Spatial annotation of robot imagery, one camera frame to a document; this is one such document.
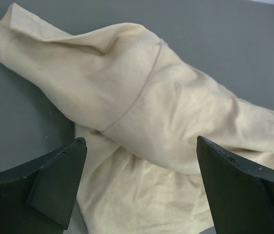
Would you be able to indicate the beige t shirt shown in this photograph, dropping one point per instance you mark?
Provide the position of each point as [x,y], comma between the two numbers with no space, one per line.
[140,109]

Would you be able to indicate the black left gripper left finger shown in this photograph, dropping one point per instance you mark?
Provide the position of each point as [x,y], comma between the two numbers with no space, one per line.
[37,197]

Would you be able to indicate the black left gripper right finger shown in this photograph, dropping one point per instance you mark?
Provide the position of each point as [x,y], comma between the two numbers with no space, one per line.
[240,192]

